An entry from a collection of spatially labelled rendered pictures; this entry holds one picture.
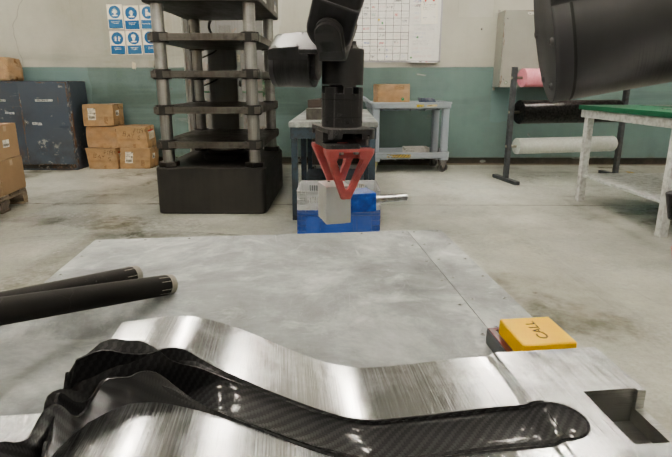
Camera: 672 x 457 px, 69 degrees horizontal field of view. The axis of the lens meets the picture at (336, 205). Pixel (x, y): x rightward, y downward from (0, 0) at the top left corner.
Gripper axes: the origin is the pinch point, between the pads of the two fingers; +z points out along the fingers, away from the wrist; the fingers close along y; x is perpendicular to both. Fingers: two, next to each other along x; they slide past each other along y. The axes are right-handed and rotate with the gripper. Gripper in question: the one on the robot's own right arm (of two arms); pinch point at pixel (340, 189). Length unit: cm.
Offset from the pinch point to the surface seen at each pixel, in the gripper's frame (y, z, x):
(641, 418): 43.9, 7.6, 9.5
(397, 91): -505, -7, 216
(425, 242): -15.8, 14.7, 21.9
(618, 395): 42.7, 6.4, 8.5
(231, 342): 34.9, 2.9, -17.9
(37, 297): 10.0, 8.5, -37.5
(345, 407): 39.1, 6.5, -10.7
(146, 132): -613, 49, -85
